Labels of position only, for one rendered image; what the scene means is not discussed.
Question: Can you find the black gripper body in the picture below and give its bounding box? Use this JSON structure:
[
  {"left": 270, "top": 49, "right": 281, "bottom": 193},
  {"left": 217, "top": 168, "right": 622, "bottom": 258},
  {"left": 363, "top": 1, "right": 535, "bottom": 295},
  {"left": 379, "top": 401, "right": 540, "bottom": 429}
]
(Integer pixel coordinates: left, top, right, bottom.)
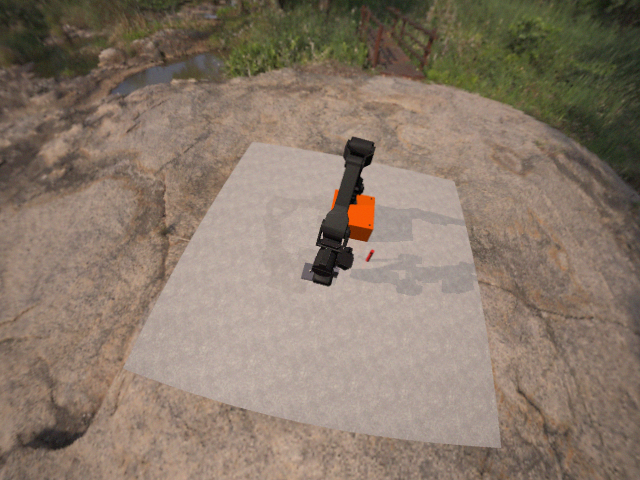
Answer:
[{"left": 312, "top": 273, "right": 334, "bottom": 287}]

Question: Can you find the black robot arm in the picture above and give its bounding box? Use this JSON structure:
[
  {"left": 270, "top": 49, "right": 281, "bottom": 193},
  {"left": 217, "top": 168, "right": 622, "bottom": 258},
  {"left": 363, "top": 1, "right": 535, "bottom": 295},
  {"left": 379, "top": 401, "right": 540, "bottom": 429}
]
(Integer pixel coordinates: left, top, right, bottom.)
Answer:
[{"left": 312, "top": 136, "right": 376, "bottom": 277}]

